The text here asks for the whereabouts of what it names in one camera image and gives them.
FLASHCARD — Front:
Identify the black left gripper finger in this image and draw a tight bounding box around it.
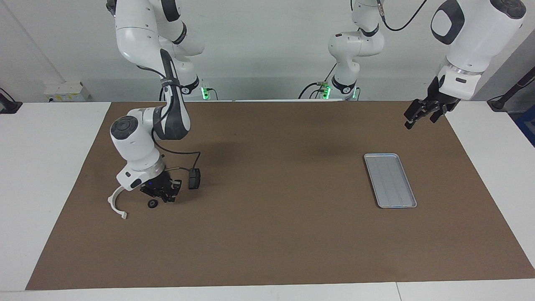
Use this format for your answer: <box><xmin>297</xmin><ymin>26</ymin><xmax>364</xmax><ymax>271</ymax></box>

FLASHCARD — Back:
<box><xmin>404</xmin><ymin>99</ymin><xmax>429</xmax><ymax>130</ymax></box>
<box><xmin>429</xmin><ymin>104</ymin><xmax>448</xmax><ymax>124</ymax></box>

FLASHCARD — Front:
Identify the silver ribbed metal tray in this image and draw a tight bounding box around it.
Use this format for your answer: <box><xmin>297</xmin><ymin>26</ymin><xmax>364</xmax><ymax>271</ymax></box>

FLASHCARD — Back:
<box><xmin>363</xmin><ymin>153</ymin><xmax>418</xmax><ymax>209</ymax></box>

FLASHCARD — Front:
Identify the black clamp stand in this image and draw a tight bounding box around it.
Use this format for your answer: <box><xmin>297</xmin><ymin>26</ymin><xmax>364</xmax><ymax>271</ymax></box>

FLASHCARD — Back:
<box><xmin>0</xmin><ymin>87</ymin><xmax>23</xmax><ymax>114</ymax></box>
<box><xmin>487</xmin><ymin>67</ymin><xmax>535</xmax><ymax>112</ymax></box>

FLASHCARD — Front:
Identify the blue plastic crate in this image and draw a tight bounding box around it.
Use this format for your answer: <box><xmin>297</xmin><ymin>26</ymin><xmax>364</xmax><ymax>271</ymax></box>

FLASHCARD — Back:
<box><xmin>515</xmin><ymin>105</ymin><xmax>535</xmax><ymax>148</ymax></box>

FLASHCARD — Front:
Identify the brown paper table mat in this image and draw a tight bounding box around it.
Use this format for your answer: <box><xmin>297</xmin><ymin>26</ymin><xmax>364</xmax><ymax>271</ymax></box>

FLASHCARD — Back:
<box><xmin>25</xmin><ymin>100</ymin><xmax>535</xmax><ymax>291</ymax></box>

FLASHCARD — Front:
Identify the white power box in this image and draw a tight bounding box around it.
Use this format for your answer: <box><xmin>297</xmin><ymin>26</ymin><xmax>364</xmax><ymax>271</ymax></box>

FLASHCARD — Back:
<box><xmin>44</xmin><ymin>82</ymin><xmax>91</xmax><ymax>103</ymax></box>

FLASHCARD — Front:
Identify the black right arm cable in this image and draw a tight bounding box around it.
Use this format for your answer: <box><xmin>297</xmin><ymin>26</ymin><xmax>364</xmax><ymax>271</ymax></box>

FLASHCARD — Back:
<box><xmin>136</xmin><ymin>46</ymin><xmax>202</xmax><ymax>174</ymax></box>

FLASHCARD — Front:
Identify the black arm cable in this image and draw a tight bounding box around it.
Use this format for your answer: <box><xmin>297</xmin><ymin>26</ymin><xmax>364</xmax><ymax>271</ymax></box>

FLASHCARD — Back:
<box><xmin>136</xmin><ymin>46</ymin><xmax>202</xmax><ymax>174</ymax></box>
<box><xmin>351</xmin><ymin>0</ymin><xmax>431</xmax><ymax>32</ymax></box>

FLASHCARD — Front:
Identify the white half ring clamp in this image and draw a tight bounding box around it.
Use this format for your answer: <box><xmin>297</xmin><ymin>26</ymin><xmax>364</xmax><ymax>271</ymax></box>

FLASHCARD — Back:
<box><xmin>108</xmin><ymin>184</ymin><xmax>128</xmax><ymax>220</ymax></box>

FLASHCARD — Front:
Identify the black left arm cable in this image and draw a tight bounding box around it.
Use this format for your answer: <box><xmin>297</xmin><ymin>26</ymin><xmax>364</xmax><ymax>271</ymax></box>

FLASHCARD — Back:
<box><xmin>351</xmin><ymin>0</ymin><xmax>431</xmax><ymax>32</ymax></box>

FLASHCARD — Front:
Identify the black left base cable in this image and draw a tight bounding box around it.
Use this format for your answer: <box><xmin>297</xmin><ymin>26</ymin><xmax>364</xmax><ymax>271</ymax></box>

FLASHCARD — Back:
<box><xmin>298</xmin><ymin>63</ymin><xmax>337</xmax><ymax>100</ymax></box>

